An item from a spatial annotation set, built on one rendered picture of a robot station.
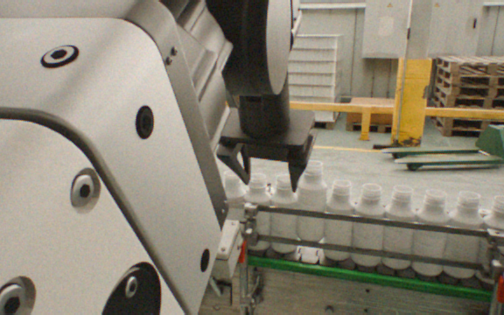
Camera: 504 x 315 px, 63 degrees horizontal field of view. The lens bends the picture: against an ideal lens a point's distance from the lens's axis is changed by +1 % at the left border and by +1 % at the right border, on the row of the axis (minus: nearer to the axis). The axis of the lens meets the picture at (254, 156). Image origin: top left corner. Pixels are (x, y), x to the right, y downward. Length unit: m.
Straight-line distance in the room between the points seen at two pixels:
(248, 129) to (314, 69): 5.73
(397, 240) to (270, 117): 0.50
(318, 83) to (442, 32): 2.35
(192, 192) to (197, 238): 0.02
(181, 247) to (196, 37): 0.10
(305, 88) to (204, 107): 6.04
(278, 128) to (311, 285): 0.52
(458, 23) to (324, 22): 2.16
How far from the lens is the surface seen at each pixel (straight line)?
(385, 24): 7.48
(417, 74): 5.28
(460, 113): 5.83
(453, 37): 7.59
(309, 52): 6.15
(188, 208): 0.16
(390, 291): 0.89
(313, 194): 0.83
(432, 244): 0.87
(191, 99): 0.15
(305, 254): 0.91
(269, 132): 0.44
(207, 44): 0.20
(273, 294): 0.93
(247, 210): 0.84
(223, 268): 0.75
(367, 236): 0.86
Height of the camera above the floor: 1.47
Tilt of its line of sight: 18 degrees down
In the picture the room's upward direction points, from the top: straight up
